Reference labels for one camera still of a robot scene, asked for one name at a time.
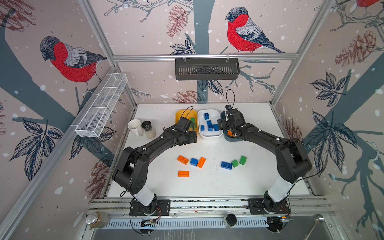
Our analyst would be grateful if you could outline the green lego small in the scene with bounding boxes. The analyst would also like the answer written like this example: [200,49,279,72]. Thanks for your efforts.
[232,160,239,168]

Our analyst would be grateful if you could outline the blue lego front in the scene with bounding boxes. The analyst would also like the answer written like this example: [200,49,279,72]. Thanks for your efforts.
[221,162,233,170]

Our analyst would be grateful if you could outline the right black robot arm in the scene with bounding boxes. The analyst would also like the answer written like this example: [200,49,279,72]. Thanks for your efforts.
[219,105,312,209]

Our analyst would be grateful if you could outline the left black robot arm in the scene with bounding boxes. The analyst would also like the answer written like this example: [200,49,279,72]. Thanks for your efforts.
[112,117,198,213]

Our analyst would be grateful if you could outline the dark teal plastic bin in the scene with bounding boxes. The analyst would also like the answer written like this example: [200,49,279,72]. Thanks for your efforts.
[221,111,242,142]

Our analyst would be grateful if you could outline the yellow plastic bin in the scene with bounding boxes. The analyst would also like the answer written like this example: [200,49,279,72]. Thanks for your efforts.
[175,109,199,134]

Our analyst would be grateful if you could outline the white plastic bin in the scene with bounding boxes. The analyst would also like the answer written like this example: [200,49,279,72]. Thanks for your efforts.
[198,109,224,140]

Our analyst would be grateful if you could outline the glass grinder black cap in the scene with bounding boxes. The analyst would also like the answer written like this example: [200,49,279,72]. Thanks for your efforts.
[142,121,156,139]

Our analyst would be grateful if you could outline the white ceramic mug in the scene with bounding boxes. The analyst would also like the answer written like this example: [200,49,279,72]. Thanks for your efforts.
[128,119,144,137]

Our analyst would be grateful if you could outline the black round knob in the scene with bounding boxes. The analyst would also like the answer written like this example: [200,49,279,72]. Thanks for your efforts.
[224,214,237,228]

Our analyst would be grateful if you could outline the glass jar metal lid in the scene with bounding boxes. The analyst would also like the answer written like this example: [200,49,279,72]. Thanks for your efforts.
[86,211,110,229]

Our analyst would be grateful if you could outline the metal ladle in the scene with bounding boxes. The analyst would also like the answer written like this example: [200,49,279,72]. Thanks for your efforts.
[303,214,325,240]

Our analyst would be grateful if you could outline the black wire basket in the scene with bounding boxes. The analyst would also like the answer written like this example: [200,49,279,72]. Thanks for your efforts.
[175,58,240,81]

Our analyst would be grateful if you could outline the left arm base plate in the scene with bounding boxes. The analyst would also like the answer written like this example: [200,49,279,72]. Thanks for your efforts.
[130,196,171,217]

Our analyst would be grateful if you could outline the white wire mesh tray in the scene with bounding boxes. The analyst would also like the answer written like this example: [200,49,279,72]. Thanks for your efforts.
[75,73,128,138]

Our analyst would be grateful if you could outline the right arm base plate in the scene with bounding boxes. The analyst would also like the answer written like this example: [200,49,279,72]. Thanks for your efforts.
[248,197,291,215]

